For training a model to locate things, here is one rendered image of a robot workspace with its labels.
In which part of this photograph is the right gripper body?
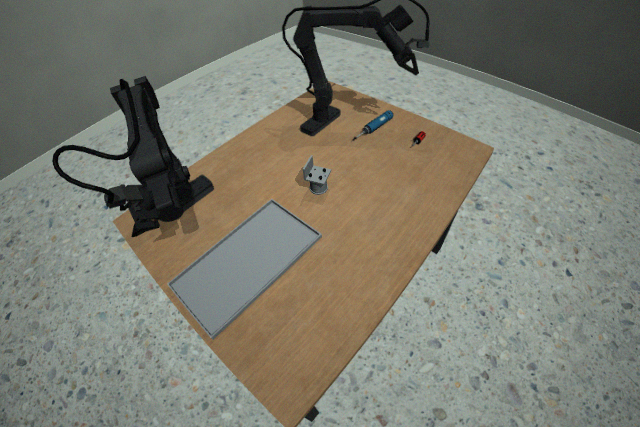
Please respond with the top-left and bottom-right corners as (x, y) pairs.
(109, 184), (159, 230)

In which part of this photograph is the red screwdriver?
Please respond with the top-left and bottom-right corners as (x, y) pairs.
(412, 131), (426, 146)

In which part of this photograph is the dark grey cylinder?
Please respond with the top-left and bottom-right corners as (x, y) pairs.
(310, 180), (328, 195)

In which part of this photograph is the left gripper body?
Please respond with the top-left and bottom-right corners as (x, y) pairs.
(386, 35), (426, 64)

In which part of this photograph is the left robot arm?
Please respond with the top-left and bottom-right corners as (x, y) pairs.
(293, 5), (414, 133)

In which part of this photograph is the blue electric screwdriver barrel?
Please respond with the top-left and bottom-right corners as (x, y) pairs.
(361, 110), (394, 135)

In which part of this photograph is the grey l-shaped metal bracket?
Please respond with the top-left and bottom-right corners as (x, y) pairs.
(303, 155), (331, 185)

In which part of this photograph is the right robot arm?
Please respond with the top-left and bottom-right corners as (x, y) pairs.
(110, 76), (213, 222)

